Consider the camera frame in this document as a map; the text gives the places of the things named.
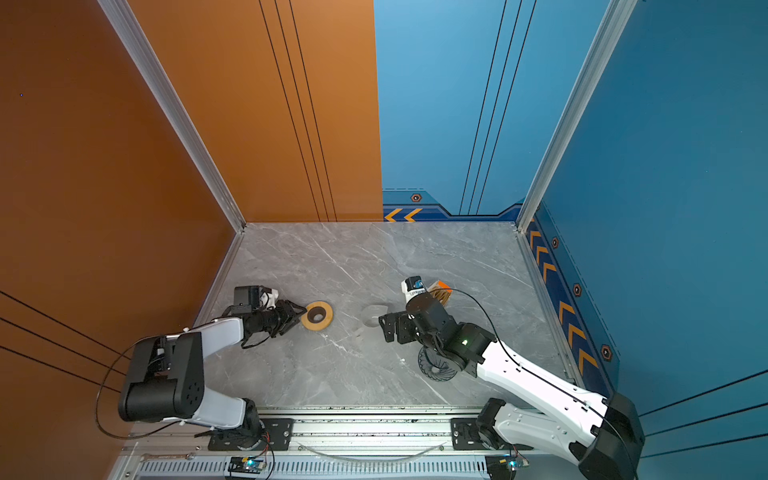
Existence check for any clear tube on rail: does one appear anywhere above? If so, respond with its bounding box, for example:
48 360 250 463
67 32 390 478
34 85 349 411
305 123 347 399
298 444 444 464

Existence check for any left aluminium corner post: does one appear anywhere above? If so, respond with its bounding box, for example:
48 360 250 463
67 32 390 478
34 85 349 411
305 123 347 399
97 0 247 233

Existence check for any aluminium corner post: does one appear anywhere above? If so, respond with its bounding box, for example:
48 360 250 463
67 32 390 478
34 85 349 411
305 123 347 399
97 0 247 233
516 0 637 234

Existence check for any right aluminium corner post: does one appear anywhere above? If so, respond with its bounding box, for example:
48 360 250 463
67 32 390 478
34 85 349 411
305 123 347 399
516 0 637 234

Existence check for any aluminium rail base frame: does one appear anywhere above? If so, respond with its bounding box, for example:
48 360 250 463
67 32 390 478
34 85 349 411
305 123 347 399
111 407 585 479

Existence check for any wooden ring dripper stand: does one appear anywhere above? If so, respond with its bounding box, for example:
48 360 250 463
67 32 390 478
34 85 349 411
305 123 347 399
301 301 334 332

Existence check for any black ribbed coffee dripper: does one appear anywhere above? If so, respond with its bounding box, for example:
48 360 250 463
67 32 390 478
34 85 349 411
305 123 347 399
417 346 460 382

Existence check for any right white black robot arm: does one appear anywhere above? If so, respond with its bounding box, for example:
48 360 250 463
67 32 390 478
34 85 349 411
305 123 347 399
378 293 645 479

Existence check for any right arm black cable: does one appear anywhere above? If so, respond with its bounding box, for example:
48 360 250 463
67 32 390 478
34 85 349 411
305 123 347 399
446 287 640 475

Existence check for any left green circuit board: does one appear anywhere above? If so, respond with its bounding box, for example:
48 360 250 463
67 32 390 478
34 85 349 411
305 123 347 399
227 456 268 478

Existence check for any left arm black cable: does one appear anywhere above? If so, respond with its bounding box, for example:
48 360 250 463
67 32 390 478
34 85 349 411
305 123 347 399
94 335 181 440

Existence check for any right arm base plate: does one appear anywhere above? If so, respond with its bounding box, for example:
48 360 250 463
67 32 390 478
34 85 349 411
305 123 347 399
450 418 533 452

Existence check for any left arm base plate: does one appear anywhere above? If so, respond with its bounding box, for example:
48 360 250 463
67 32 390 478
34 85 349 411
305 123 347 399
207 417 294 452

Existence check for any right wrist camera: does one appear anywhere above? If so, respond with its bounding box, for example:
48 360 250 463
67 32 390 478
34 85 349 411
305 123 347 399
401 276 427 303

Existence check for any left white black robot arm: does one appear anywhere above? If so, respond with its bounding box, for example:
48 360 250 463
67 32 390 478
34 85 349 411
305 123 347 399
117 300 307 450

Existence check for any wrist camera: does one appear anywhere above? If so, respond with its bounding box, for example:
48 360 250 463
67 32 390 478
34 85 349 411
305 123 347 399
233 285 279 312
401 276 427 303

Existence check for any green circuit board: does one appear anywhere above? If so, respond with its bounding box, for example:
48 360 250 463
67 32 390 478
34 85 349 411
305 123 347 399
485 456 518 480
227 456 268 478

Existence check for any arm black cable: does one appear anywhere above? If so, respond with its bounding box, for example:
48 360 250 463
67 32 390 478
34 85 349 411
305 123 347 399
94 335 181 440
446 287 640 475

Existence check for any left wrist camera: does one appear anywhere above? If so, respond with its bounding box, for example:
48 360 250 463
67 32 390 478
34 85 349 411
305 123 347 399
233 285 279 312

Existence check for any right green circuit board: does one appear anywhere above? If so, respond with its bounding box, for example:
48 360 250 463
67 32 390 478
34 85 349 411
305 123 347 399
485 456 518 480

